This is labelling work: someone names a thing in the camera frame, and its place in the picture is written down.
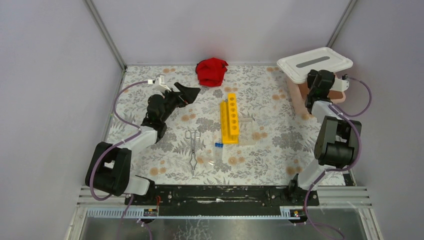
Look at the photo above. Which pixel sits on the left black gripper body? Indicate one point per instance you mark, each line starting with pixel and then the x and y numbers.
pixel 176 96

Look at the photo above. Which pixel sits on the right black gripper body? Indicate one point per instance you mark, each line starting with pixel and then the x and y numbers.
pixel 310 80

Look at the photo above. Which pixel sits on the pink plastic storage box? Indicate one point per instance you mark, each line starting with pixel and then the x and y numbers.
pixel 298 93

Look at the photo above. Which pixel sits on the white plastic box lid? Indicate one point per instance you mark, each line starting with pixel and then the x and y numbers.
pixel 296 67

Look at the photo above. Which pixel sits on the metal forceps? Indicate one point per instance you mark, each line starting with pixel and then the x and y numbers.
pixel 194 138

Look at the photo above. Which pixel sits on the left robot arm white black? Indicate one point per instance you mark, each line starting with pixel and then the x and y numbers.
pixel 109 172

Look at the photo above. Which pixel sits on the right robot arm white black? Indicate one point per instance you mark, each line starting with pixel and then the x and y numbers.
pixel 338 143

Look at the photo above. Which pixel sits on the red cloth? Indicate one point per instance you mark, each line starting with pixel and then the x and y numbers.
pixel 210 72

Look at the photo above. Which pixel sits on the yellow test tube rack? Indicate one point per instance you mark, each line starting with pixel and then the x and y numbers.
pixel 229 120

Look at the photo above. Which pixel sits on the clear tube blue cap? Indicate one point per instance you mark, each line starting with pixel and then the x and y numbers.
pixel 214 154
pixel 221 150

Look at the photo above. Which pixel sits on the clear plastic container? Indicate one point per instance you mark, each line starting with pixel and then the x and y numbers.
pixel 246 132

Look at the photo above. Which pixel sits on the floral table mat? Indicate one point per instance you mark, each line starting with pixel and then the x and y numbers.
pixel 284 140

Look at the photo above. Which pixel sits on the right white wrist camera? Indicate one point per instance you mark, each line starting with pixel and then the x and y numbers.
pixel 340 85

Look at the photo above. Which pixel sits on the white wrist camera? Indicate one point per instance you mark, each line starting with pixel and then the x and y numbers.
pixel 159 83
pixel 340 85

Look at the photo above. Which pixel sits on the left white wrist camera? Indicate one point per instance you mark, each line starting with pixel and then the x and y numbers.
pixel 159 83

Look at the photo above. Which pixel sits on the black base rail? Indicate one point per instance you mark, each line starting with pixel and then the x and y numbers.
pixel 215 198

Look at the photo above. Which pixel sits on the white slotted cable duct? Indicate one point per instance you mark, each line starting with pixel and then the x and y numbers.
pixel 152 213

